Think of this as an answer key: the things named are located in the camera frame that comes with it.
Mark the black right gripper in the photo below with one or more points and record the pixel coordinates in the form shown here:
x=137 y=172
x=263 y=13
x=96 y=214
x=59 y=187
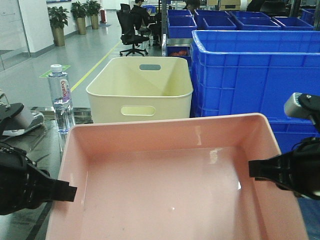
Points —
x=301 y=167

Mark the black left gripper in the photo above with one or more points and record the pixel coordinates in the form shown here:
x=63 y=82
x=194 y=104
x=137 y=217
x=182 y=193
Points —
x=17 y=177

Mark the pink plastic bin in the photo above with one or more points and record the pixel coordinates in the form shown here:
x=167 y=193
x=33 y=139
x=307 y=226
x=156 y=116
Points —
x=181 y=179

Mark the blue bin on rack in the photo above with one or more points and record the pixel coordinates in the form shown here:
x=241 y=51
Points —
x=181 y=27

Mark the clear water bottle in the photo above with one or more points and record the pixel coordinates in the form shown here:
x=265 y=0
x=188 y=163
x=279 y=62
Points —
x=61 y=98

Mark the large blue crate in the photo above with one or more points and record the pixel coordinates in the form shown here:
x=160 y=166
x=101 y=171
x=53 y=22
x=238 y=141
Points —
x=256 y=71

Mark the cream plastic basket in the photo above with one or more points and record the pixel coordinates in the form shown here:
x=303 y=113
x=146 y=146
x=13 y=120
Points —
x=141 y=88

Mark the black office chair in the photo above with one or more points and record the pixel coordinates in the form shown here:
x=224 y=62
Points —
x=128 y=34

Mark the gold potted plant near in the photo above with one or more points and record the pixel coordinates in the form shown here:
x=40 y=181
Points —
x=58 y=19

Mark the gold potted plant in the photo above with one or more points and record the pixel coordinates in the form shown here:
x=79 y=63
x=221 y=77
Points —
x=78 y=11
x=93 y=8
x=58 y=19

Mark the gold potted plant middle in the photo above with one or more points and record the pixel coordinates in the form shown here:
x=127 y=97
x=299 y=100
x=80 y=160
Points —
x=78 y=11

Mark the gold potted plant far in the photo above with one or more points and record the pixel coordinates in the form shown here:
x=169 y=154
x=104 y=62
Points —
x=93 y=8

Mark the seated person in black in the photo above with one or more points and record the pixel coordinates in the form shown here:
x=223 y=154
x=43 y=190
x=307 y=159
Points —
x=142 y=17

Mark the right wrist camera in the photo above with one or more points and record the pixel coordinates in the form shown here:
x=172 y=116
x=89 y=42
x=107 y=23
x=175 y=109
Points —
x=303 y=106

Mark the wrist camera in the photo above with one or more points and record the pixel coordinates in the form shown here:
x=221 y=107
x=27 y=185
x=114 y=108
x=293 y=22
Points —
x=303 y=106
x=14 y=116

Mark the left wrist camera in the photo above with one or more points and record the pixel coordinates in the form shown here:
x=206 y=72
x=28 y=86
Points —
x=14 y=116

